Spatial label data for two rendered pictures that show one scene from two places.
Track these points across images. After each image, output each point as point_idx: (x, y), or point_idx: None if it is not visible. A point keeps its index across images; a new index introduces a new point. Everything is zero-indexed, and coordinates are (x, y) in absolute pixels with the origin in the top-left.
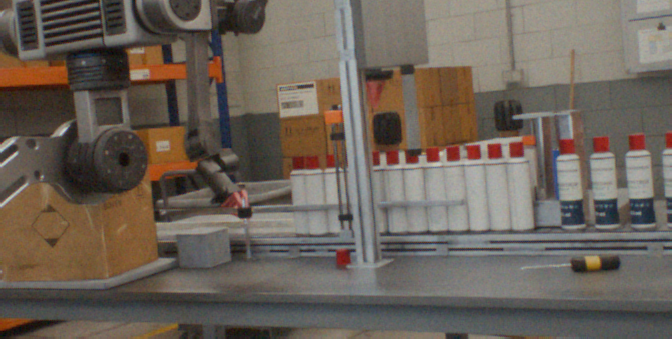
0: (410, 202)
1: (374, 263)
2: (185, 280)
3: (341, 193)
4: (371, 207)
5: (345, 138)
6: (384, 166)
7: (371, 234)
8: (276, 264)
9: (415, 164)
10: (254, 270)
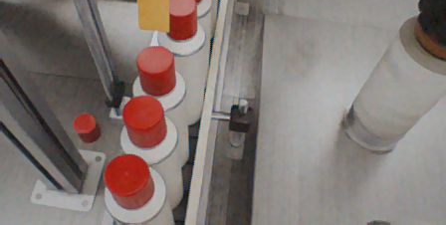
0: (104, 215)
1: (50, 189)
2: None
3: (109, 62)
4: (19, 152)
5: None
6: (386, 59)
7: (30, 171)
8: (111, 42)
9: (115, 203)
10: (74, 30)
